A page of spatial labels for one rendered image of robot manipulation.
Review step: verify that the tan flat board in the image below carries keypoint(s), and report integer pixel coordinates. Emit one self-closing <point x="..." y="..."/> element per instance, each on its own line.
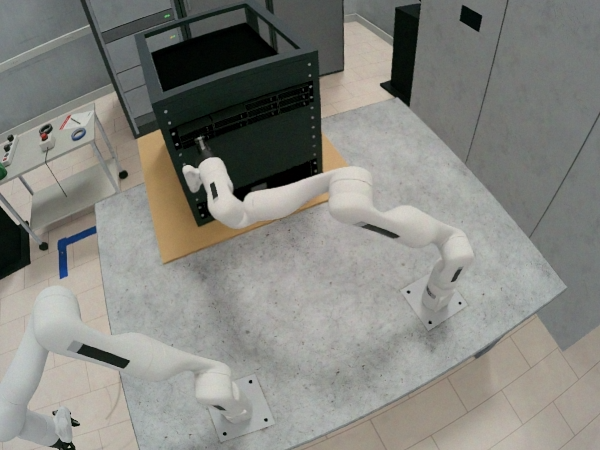
<point x="176" y="230"/>

